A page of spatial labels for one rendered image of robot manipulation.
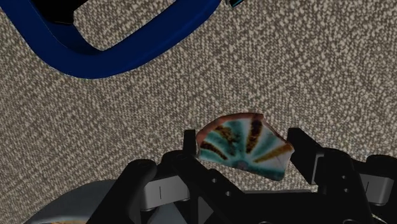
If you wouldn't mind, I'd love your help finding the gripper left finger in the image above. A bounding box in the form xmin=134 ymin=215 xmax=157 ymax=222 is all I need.
xmin=87 ymin=129 xmax=246 ymax=224

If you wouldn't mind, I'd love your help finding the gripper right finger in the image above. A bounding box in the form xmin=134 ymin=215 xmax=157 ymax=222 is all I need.
xmin=286 ymin=127 xmax=397 ymax=224

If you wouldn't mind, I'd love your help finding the teal brown striped ceramic dish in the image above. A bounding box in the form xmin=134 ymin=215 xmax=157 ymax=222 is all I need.
xmin=195 ymin=112 xmax=295 ymax=181

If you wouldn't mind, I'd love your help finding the grey round bowl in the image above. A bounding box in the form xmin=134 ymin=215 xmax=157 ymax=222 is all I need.
xmin=23 ymin=179 xmax=187 ymax=224

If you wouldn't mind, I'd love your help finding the beige woven fabric sofa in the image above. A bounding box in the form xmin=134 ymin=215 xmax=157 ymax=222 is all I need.
xmin=0 ymin=0 xmax=397 ymax=224

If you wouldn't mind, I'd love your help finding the blue loop handle object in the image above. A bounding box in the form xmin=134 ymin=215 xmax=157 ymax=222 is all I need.
xmin=0 ymin=0 xmax=223 ymax=80

